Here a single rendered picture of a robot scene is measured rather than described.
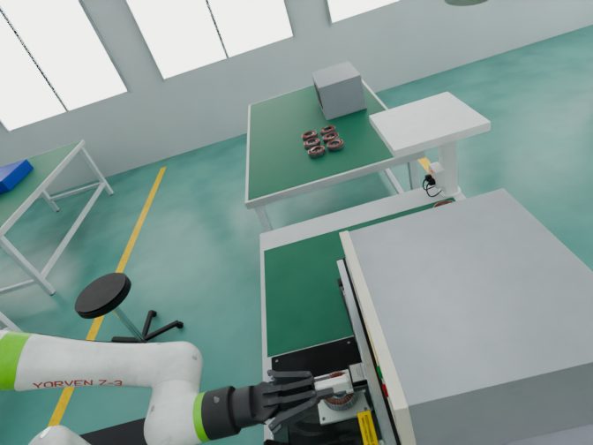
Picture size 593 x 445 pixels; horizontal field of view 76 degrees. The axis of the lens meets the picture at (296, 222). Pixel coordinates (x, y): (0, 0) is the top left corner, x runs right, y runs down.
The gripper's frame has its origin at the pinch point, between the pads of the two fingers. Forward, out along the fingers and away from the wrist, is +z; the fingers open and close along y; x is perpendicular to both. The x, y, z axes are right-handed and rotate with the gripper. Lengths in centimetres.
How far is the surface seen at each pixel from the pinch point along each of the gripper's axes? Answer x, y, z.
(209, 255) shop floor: -119, -214, -99
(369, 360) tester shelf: -6.4, -7.6, 8.2
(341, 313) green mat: -43, -53, 3
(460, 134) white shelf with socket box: 1, -81, 61
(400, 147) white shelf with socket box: 2, -81, 40
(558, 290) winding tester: 14.0, 1.4, 41.5
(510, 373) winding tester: 14.0, 12.9, 27.4
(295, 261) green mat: -43, -89, -12
